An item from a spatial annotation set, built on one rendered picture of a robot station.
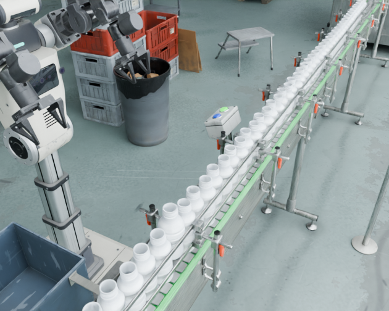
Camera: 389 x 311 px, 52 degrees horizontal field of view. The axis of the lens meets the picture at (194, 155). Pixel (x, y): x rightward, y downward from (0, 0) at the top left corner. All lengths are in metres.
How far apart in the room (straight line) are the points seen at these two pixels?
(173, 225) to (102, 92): 2.69
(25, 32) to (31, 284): 0.85
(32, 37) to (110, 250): 1.16
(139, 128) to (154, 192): 0.63
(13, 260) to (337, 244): 1.87
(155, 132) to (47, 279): 2.00
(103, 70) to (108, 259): 1.82
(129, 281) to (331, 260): 1.79
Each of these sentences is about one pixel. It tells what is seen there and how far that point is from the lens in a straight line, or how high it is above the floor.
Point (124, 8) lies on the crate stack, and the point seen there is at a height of 0.97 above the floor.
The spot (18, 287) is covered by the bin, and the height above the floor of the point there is 0.73.
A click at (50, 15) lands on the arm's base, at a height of 1.46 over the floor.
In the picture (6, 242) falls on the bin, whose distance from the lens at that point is 1.46.
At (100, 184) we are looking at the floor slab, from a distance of 3.03.
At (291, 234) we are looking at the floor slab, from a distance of 2.64.
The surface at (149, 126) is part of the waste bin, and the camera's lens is 3.24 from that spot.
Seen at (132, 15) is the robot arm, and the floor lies 1.50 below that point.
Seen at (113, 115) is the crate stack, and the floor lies 0.12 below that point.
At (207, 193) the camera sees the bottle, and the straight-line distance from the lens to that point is 1.13.
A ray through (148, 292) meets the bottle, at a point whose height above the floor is 1.04.
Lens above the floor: 1.87
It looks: 35 degrees down
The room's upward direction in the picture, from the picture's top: 1 degrees counter-clockwise
